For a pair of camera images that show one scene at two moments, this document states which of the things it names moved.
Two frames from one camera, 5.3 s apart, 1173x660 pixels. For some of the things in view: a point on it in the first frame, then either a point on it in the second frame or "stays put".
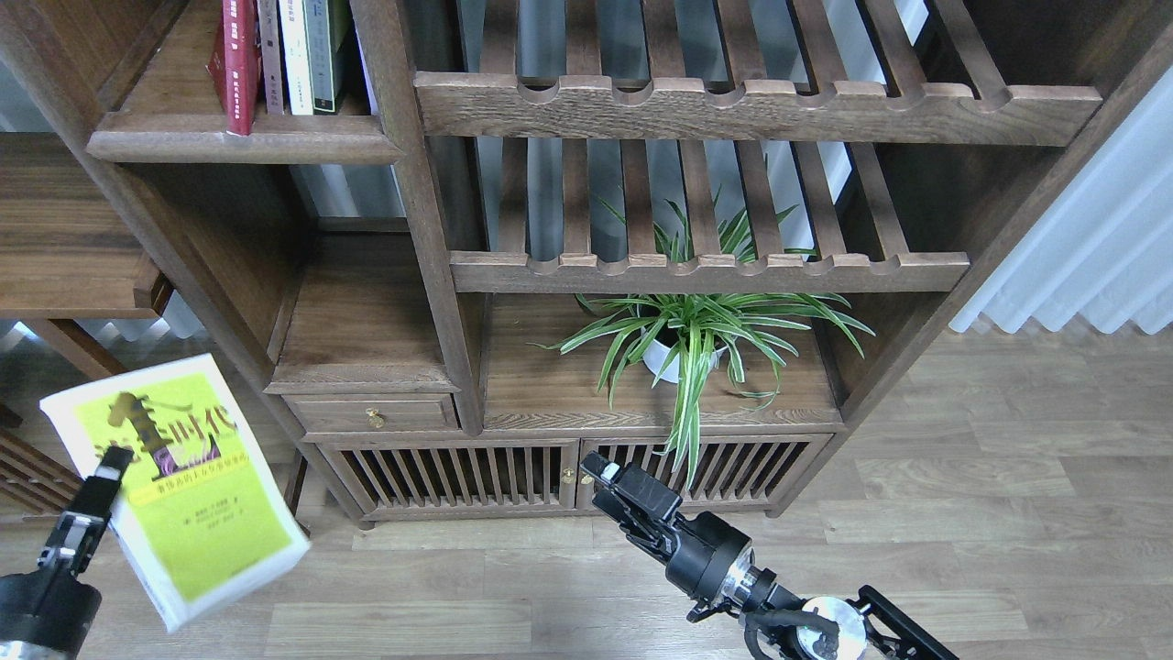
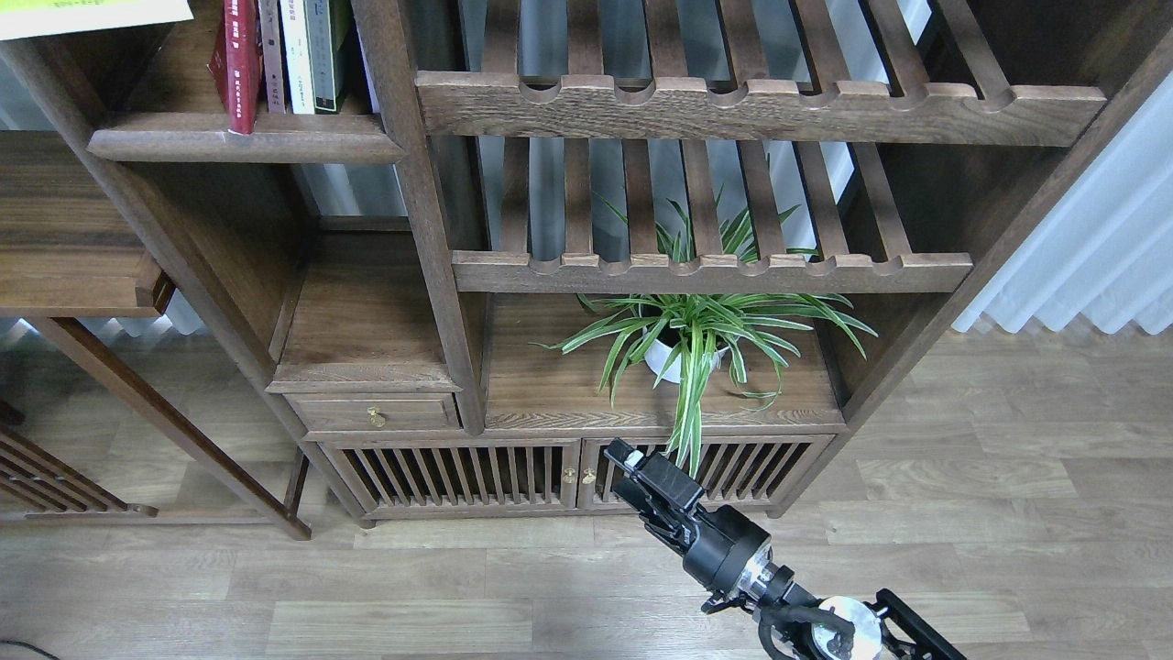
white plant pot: [656, 357] stays put
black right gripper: [705, 553] → [719, 544]
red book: [232, 64] stays put
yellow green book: [201, 513] → [35, 18]
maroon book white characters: [269, 23] stays put
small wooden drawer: [341, 412] stays put
